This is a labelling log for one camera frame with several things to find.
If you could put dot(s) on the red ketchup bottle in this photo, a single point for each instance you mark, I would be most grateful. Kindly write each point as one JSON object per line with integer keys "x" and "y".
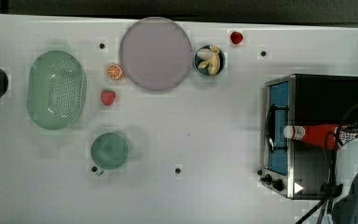
{"x": 327, "y": 136}

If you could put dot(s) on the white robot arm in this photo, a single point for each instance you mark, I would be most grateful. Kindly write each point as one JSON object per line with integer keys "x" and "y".
{"x": 345, "y": 208}

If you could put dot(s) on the blue bowl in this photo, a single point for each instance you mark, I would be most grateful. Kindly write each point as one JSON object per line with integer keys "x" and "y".
{"x": 204, "y": 72}

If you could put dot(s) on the peeled banana toy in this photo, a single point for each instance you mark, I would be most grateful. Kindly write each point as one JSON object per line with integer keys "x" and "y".
{"x": 210, "y": 59}

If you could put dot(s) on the lilac round plate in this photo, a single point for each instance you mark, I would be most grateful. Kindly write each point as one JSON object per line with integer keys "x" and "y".
{"x": 155, "y": 54}

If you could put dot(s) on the silver toaster oven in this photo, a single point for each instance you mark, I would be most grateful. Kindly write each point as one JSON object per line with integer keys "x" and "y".
{"x": 294, "y": 169}

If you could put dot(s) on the green mug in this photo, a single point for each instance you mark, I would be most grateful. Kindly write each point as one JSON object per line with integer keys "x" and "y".
{"x": 108, "y": 151}

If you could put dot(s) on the orange slice toy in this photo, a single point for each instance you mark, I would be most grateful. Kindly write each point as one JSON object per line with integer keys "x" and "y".
{"x": 114, "y": 71}

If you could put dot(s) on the red strawberry toy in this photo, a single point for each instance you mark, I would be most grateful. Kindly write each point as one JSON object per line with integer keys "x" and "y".
{"x": 236, "y": 38}
{"x": 108, "y": 97}

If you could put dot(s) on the green perforated colander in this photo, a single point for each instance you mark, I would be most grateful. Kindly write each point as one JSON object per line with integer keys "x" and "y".
{"x": 56, "y": 90}

